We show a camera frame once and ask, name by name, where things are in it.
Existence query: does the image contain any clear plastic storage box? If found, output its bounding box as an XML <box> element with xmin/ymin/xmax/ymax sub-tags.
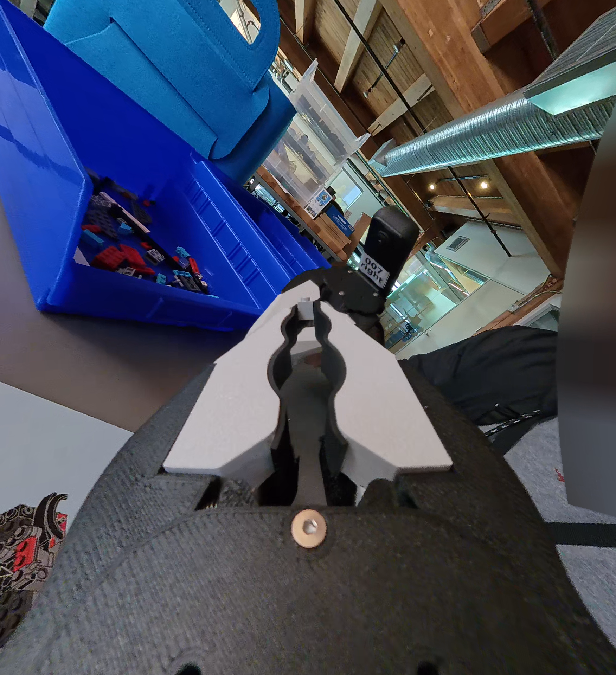
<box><xmin>262</xmin><ymin>59</ymin><xmax>370</xmax><ymax>212</ymax></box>

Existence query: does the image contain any person's right forearm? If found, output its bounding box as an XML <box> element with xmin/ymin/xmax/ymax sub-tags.
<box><xmin>398</xmin><ymin>324</ymin><xmax>559</xmax><ymax>428</ymax></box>

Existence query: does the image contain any black lanyard strap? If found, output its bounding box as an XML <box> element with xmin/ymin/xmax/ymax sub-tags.
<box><xmin>544</xmin><ymin>521</ymin><xmax>616</xmax><ymax>550</ymax></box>

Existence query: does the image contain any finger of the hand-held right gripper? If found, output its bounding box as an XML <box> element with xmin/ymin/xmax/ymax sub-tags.
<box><xmin>258</xmin><ymin>278</ymin><xmax>322</xmax><ymax>320</ymax></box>

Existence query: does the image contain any blue plastic bin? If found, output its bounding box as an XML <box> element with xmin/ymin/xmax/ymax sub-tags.
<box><xmin>0</xmin><ymin>0</ymin><xmax>332</xmax><ymax>332</ymax></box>

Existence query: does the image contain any blue white cardboard box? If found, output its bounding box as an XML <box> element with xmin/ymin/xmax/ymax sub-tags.
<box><xmin>304</xmin><ymin>186</ymin><xmax>352</xmax><ymax>234</ymax></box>

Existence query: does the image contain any silver ventilation duct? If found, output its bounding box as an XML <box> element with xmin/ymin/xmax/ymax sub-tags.
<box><xmin>368</xmin><ymin>39</ymin><xmax>616</xmax><ymax>179</ymax></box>

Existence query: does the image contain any blue felt bag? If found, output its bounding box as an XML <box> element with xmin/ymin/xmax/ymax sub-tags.
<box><xmin>44</xmin><ymin>0</ymin><xmax>297</xmax><ymax>185</ymax></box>

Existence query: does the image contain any pile of toy bricks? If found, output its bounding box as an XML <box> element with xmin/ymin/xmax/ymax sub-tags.
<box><xmin>73</xmin><ymin>168</ymin><xmax>220</xmax><ymax>300</ymax></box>

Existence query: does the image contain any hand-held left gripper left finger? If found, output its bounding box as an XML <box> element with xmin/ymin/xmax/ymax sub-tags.
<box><xmin>162</xmin><ymin>307</ymin><xmax>297</xmax><ymax>504</ymax></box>

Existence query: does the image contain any instruction booklet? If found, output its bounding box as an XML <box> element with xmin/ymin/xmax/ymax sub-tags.
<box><xmin>0</xmin><ymin>371</ymin><xmax>135</xmax><ymax>675</ymax></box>

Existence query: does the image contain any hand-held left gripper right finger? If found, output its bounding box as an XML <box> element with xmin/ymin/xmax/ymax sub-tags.
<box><xmin>314</xmin><ymin>305</ymin><xmax>455</xmax><ymax>506</ymax></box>

